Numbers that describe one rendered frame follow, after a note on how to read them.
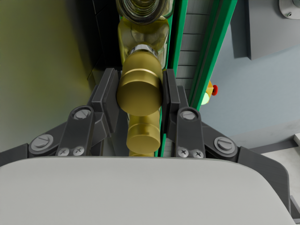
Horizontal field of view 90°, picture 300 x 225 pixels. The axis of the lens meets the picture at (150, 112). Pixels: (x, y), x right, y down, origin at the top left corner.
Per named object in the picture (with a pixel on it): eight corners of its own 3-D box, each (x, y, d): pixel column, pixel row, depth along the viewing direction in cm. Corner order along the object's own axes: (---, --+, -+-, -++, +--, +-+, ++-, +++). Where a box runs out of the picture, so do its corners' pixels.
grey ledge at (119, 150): (100, 55, 47) (89, 74, 39) (128, 56, 47) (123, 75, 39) (127, 177, 114) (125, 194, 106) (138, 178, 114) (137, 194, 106)
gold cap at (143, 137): (148, 127, 20) (147, 158, 17) (124, 116, 18) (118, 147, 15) (165, 111, 18) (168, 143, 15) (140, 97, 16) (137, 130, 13)
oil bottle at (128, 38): (132, -6, 29) (111, 28, 14) (162, -5, 29) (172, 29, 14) (134, 27, 33) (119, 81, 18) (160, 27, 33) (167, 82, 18)
